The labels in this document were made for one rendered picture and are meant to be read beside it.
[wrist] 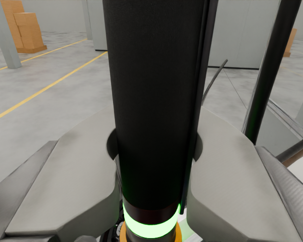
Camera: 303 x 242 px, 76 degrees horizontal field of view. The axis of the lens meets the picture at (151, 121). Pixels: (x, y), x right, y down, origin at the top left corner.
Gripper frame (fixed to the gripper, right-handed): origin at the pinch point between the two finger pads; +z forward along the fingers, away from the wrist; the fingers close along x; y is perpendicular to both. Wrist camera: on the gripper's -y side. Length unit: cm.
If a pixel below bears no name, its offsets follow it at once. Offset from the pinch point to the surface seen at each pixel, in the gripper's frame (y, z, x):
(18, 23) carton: 56, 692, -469
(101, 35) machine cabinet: 96, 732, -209
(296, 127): 48, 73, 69
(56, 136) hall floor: 147, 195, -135
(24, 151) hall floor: 147, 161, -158
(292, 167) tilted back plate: 26.1, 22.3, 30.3
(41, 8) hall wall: 30, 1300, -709
